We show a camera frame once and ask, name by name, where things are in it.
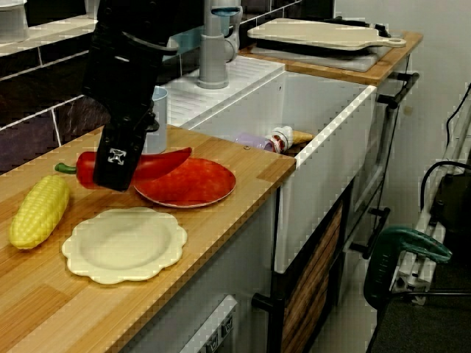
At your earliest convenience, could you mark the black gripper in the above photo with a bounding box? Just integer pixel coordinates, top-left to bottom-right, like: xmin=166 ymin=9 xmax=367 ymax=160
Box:
xmin=82 ymin=32 xmax=163 ymax=192

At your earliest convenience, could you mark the red toy pepper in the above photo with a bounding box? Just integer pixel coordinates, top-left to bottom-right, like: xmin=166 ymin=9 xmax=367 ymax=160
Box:
xmin=54 ymin=146 xmax=193 ymax=190

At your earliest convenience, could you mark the light blue plastic cup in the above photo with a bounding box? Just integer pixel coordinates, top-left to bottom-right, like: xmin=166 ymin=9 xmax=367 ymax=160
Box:
xmin=141 ymin=86 xmax=169 ymax=154

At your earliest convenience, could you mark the red round plate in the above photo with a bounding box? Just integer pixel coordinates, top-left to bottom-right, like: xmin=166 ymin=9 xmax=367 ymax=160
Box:
xmin=132 ymin=157 xmax=237 ymax=209

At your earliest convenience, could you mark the cream scalloped plate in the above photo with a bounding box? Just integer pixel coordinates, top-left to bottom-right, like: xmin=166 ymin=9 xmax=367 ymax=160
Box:
xmin=60 ymin=207 xmax=189 ymax=285

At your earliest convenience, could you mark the yellow toy corn cob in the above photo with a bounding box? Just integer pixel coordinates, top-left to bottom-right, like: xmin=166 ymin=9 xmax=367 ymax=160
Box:
xmin=8 ymin=174 xmax=71 ymax=251

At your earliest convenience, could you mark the purple mug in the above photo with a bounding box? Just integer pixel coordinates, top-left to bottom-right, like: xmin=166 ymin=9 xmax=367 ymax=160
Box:
xmin=235 ymin=132 xmax=275 ymax=152

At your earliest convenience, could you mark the grey toy faucet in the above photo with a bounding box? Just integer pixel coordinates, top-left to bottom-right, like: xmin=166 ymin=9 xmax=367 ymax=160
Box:
xmin=196 ymin=0 xmax=244 ymax=90

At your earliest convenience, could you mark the white container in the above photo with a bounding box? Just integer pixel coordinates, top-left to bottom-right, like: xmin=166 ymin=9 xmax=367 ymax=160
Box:
xmin=0 ymin=0 xmax=30 ymax=43

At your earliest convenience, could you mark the toy ice cream cone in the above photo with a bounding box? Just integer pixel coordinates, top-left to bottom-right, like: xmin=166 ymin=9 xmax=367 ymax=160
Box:
xmin=271 ymin=124 xmax=314 ymax=148

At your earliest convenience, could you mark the white toy sink basin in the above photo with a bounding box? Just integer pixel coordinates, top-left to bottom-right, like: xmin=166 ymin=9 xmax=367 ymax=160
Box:
xmin=161 ymin=54 xmax=378 ymax=275

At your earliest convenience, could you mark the wooden crate front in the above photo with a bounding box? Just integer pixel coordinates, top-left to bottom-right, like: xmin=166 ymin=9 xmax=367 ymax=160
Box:
xmin=281 ymin=204 xmax=343 ymax=353

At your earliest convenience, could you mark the beige cutting board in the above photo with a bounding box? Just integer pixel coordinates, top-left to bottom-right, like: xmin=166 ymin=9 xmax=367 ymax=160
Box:
xmin=246 ymin=18 xmax=407 ymax=51

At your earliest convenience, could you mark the green clamp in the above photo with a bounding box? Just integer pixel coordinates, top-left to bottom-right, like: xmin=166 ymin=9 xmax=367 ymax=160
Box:
xmin=362 ymin=224 xmax=453 ymax=306

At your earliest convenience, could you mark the black box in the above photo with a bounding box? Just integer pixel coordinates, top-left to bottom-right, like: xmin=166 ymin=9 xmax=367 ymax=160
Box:
xmin=428 ymin=172 xmax=471 ymax=258

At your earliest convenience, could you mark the black cabinet handle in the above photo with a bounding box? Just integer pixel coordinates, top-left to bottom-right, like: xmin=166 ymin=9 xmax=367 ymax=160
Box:
xmin=349 ymin=207 xmax=391 ymax=260
xmin=251 ymin=293 xmax=286 ymax=353
xmin=377 ymin=71 xmax=420 ymax=110

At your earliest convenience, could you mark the black looped cable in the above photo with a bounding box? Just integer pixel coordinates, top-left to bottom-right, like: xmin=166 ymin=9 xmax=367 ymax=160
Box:
xmin=419 ymin=160 xmax=471 ymax=221

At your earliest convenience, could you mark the white aluminium frame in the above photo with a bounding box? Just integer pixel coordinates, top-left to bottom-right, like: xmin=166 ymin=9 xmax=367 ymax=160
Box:
xmin=389 ymin=106 xmax=471 ymax=306

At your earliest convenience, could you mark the thin black cable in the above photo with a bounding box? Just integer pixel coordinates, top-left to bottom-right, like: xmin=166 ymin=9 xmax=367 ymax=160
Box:
xmin=445 ymin=82 xmax=471 ymax=144

